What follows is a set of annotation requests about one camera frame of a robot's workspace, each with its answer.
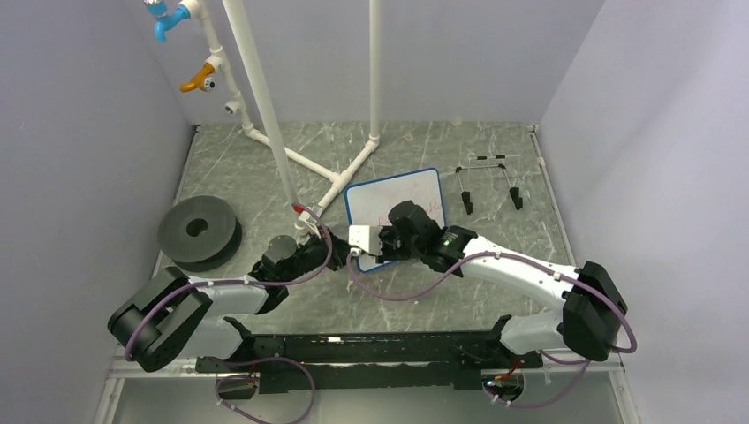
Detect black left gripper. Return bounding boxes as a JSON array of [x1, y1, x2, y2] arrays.
[[281, 224, 357, 284]]

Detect blue framed whiteboard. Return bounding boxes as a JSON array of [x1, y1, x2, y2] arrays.
[[344, 167, 446, 274]]

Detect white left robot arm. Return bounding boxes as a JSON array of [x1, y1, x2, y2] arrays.
[[107, 235, 350, 372]]

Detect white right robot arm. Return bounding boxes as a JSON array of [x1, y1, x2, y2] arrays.
[[366, 201, 632, 367]]

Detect black foam disc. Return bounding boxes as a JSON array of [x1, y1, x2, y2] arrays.
[[157, 195, 243, 272]]

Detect orange tap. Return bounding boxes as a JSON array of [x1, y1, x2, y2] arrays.
[[179, 62, 216, 93]]

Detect blue tap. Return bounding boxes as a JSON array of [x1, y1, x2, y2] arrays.
[[143, 0, 191, 42]]

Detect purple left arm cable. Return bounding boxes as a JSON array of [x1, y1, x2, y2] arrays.
[[124, 204, 335, 363]]

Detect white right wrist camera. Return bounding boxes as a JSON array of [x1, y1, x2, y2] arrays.
[[348, 224, 382, 256]]

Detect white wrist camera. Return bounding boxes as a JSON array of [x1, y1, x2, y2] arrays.
[[291, 202, 322, 237], [348, 224, 382, 256]]

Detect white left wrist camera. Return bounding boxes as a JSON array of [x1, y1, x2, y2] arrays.
[[291, 202, 322, 237]]

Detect white pvc pipe frame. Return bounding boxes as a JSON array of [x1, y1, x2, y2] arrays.
[[178, 0, 384, 235]]

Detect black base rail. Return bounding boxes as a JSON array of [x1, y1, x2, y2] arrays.
[[196, 331, 543, 394]]

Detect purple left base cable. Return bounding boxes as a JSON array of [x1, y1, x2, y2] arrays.
[[215, 359, 318, 424]]

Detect black wire easel stand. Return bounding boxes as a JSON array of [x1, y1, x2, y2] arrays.
[[454, 154, 524, 216]]

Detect aluminium extrusion rail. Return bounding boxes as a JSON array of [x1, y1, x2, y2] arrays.
[[108, 351, 203, 379]]

